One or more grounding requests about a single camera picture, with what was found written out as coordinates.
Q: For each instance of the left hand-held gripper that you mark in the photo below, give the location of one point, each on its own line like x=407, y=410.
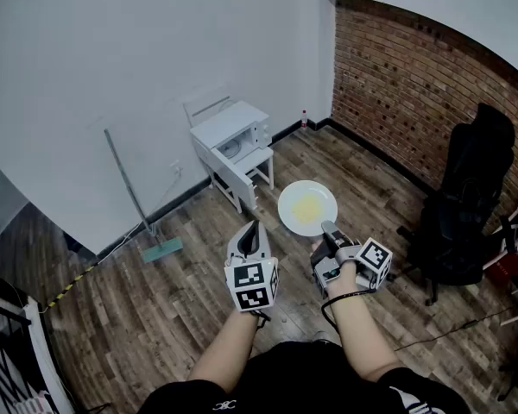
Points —
x=251, y=283

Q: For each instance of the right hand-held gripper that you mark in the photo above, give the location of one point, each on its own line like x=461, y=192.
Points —
x=371, y=260

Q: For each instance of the white plate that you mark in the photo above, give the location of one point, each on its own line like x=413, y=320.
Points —
x=292, y=221

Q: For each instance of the white microwave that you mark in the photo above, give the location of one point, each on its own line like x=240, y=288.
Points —
x=231, y=123

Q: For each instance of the person's right hand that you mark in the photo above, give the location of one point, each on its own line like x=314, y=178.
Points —
x=346, y=286

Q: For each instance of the green flat mop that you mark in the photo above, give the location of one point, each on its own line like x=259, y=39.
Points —
x=162, y=250

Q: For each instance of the person's grey shoe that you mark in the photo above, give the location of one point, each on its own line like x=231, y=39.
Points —
x=321, y=337

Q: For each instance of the red label bottle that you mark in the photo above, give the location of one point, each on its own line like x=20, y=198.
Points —
x=304, y=120

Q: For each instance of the black office chair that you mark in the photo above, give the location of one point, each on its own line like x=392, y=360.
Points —
x=470, y=214

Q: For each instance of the person's black clothing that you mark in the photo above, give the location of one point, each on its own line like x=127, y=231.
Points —
x=302, y=382

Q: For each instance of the red box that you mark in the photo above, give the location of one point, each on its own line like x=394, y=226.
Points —
x=507, y=270

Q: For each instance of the yellow black striped floor strip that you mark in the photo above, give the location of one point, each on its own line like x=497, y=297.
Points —
x=69, y=289

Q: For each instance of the black metal railing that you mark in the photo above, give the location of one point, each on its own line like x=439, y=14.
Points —
x=0, y=308

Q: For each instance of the white wall socket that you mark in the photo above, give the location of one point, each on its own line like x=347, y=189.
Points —
x=177, y=168

